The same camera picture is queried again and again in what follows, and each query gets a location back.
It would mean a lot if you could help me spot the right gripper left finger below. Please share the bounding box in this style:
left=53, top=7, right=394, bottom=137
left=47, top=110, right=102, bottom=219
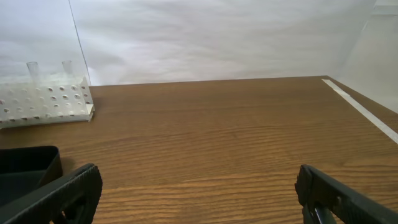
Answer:
left=0, top=162, right=104, bottom=224

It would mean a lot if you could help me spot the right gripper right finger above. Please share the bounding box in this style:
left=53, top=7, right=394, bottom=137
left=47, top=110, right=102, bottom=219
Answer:
left=294, top=164, right=398, bottom=224

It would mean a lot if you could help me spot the white test tube rack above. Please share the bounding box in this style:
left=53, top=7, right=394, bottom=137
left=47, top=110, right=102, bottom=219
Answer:
left=0, top=73, right=96, bottom=130

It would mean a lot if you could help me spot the black tray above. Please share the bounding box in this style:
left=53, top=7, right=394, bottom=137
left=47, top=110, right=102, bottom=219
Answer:
left=0, top=145, right=64, bottom=208

